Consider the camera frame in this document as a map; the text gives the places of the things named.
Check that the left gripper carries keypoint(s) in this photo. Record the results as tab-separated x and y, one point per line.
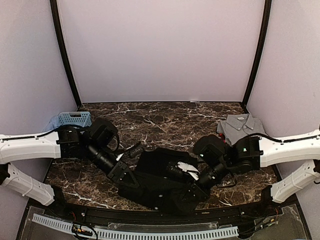
120	169

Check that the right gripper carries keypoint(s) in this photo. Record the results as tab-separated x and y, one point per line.
197	192

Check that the black long sleeve shirt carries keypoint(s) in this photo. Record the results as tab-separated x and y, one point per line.
163	184

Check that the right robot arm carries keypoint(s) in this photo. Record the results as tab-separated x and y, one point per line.
256	151

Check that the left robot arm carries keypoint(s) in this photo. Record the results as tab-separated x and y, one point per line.
66	142

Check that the red black folded shirt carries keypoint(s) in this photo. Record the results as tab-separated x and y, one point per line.
222	136

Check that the light blue plastic basket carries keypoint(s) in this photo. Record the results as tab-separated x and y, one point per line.
79	118

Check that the grey folded shirt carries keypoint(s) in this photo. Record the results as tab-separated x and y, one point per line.
236	127

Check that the light blue shirt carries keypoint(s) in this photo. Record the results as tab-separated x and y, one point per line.
53	124

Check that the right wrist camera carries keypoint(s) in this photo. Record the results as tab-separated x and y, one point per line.
209	148

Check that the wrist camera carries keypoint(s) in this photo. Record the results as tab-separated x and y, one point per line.
102	132
209	148

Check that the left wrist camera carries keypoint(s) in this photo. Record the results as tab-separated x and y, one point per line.
102	132

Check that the white slotted cable duct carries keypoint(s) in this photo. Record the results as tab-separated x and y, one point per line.
119	231

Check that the black front rail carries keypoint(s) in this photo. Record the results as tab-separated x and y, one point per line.
222	207

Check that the right acrylic base plate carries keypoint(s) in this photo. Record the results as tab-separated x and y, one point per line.
287	226

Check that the acrylic base plate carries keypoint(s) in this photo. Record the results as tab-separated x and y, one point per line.
287	226
36	225

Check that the left acrylic base plate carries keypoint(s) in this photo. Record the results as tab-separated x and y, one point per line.
36	225

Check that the left black frame post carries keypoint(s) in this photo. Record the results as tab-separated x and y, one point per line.
63	51

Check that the black frame post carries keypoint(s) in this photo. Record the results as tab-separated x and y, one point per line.
63	51
258	54

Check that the right black frame post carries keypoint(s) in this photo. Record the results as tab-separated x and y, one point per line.
258	54

